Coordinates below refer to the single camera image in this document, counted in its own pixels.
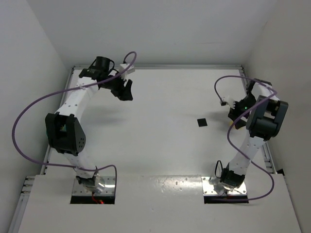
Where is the black lego plate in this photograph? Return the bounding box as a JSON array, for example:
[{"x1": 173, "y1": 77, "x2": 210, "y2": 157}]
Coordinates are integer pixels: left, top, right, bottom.
[{"x1": 197, "y1": 118, "x2": 208, "y2": 127}]

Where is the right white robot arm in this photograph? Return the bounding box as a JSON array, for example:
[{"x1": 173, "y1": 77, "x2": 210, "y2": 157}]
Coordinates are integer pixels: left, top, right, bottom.
[{"x1": 220, "y1": 79, "x2": 289, "y2": 189}]

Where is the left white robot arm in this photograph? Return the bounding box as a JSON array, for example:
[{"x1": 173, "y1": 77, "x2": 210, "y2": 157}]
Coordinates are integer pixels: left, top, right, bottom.
[{"x1": 45, "y1": 56, "x2": 135, "y2": 194}]

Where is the teal divided round container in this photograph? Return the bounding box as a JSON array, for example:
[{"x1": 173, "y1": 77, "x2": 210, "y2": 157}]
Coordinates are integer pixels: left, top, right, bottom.
[{"x1": 46, "y1": 125, "x2": 67, "y2": 139}]

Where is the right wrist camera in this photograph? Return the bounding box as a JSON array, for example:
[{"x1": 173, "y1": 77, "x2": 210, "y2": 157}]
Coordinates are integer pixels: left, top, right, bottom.
[{"x1": 220, "y1": 96, "x2": 236, "y2": 109}]

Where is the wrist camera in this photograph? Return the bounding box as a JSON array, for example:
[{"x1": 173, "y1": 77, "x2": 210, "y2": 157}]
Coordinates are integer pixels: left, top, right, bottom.
[
  {"x1": 220, "y1": 96, "x2": 236, "y2": 109},
  {"x1": 118, "y1": 63, "x2": 135, "y2": 81}
]

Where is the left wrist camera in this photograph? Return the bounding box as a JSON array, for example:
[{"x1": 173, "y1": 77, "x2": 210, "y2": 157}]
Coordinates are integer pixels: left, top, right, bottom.
[{"x1": 118, "y1": 63, "x2": 135, "y2": 81}]

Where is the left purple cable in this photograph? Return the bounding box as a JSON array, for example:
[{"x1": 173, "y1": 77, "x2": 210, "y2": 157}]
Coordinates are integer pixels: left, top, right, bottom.
[{"x1": 11, "y1": 51, "x2": 137, "y2": 192}]

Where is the purple cable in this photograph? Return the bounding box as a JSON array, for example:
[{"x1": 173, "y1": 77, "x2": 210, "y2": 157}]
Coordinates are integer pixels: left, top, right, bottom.
[
  {"x1": 214, "y1": 75, "x2": 278, "y2": 201},
  {"x1": 11, "y1": 51, "x2": 137, "y2": 192}
]

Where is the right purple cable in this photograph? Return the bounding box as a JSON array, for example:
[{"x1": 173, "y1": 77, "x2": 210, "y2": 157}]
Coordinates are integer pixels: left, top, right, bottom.
[{"x1": 214, "y1": 75, "x2": 278, "y2": 201}]

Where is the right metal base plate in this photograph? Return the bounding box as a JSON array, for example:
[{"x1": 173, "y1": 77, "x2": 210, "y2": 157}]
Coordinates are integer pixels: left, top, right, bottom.
[{"x1": 201, "y1": 176, "x2": 247, "y2": 196}]

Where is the metal base plate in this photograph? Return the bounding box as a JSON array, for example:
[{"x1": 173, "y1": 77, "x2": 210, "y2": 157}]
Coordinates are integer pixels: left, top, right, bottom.
[
  {"x1": 201, "y1": 176, "x2": 247, "y2": 196},
  {"x1": 72, "y1": 176, "x2": 116, "y2": 196}
]

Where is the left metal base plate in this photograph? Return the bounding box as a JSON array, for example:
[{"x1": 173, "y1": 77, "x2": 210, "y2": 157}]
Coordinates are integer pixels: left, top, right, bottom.
[{"x1": 72, "y1": 176, "x2": 116, "y2": 196}]

